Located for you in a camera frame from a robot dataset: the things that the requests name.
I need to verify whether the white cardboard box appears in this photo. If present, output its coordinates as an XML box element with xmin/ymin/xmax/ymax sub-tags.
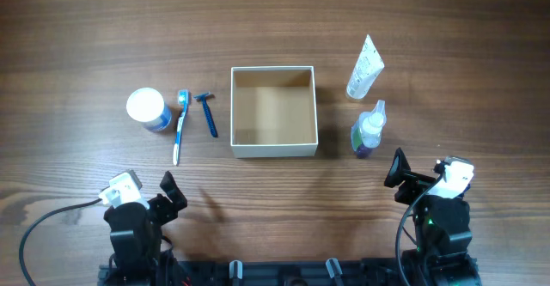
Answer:
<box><xmin>230</xmin><ymin>66</ymin><xmax>319</xmax><ymax>158</ymax></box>

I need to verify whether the left black cable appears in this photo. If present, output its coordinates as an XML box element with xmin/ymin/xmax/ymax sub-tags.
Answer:
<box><xmin>18</xmin><ymin>198</ymin><xmax>104</xmax><ymax>286</ymax></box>

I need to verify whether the cotton bud tub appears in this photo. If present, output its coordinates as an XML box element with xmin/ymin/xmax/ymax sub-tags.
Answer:
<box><xmin>125</xmin><ymin>88</ymin><xmax>172</xmax><ymax>131</ymax></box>

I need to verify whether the right black cable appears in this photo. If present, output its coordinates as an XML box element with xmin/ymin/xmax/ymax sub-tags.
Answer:
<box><xmin>394</xmin><ymin>172</ymin><xmax>446</xmax><ymax>286</ymax></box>

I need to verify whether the blue disposable razor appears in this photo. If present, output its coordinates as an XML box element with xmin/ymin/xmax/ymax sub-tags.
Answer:
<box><xmin>193</xmin><ymin>92</ymin><xmax>218</xmax><ymax>137</ymax></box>

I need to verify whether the clear spray bottle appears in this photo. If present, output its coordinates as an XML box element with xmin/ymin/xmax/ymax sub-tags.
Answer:
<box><xmin>351</xmin><ymin>100</ymin><xmax>387</xmax><ymax>159</ymax></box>

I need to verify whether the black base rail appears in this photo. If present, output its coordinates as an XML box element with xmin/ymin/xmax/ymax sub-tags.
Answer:
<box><xmin>98</xmin><ymin>259</ymin><xmax>401</xmax><ymax>286</ymax></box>

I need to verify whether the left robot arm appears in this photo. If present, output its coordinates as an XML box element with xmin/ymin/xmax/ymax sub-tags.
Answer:
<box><xmin>98</xmin><ymin>170</ymin><xmax>192</xmax><ymax>285</ymax></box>

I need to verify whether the white shampoo tube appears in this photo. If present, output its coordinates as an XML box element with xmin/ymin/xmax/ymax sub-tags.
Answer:
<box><xmin>346</xmin><ymin>35</ymin><xmax>384</xmax><ymax>100</ymax></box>

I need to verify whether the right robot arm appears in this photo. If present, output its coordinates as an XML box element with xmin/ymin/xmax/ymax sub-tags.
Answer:
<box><xmin>384</xmin><ymin>149</ymin><xmax>482</xmax><ymax>286</ymax></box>

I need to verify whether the black cable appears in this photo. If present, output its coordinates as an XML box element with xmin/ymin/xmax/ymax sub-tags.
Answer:
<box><xmin>18</xmin><ymin>198</ymin><xmax>104</xmax><ymax>286</ymax></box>
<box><xmin>394</xmin><ymin>172</ymin><xmax>446</xmax><ymax>286</ymax></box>

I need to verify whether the blue white toothbrush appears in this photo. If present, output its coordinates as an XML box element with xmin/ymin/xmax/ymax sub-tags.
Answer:
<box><xmin>173</xmin><ymin>89</ymin><xmax>190</xmax><ymax>166</ymax></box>

